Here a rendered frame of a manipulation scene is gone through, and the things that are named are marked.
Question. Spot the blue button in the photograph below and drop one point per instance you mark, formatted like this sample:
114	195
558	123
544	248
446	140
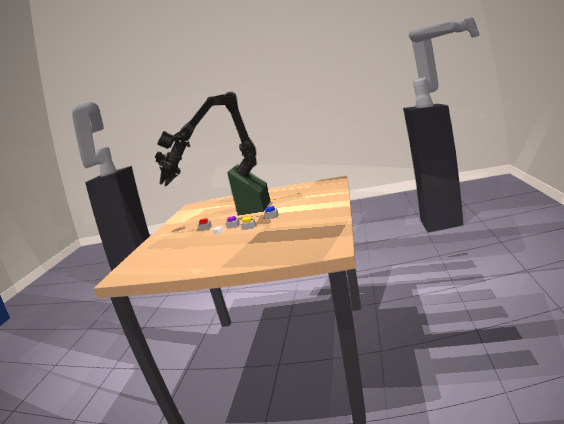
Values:
271	212

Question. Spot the red button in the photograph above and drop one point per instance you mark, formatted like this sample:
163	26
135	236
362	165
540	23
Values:
204	224

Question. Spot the yellow button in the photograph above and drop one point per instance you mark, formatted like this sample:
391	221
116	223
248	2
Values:
247	223

